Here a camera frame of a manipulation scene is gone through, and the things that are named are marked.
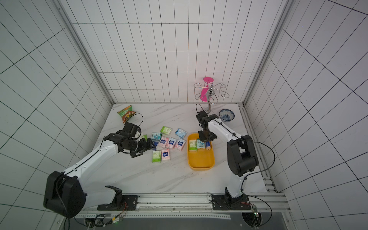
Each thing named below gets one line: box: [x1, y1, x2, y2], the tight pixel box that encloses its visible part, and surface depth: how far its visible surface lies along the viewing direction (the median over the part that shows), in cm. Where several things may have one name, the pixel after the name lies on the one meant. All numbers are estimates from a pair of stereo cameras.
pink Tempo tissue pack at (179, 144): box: [174, 138, 186, 152], surface depth 94 cm
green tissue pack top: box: [160, 126, 173, 135], surface depth 102 cm
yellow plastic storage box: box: [187, 133, 215, 171], surface depth 92 cm
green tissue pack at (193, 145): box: [189, 139, 198, 152], surface depth 94 cm
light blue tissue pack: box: [174, 127, 188, 138], surface depth 100 cm
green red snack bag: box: [116, 104, 137, 124], surface depth 109 cm
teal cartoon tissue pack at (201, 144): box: [196, 138, 206, 150], surface depth 94 cm
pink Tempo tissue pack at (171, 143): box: [165, 137, 177, 150], surface depth 95 cm
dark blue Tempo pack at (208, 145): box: [206, 141, 211, 150], surface depth 89 cm
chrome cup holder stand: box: [193, 82, 230, 114], surface depth 90 cm
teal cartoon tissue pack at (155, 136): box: [150, 132, 161, 141], surface depth 99 cm
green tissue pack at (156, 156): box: [152, 150, 162, 163], surface depth 89 cm
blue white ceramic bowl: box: [218, 108, 236, 123], surface depth 111 cm
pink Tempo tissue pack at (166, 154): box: [161, 148, 171, 161], surface depth 89 cm
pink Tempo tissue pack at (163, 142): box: [158, 136, 170, 149], surface depth 95 cm
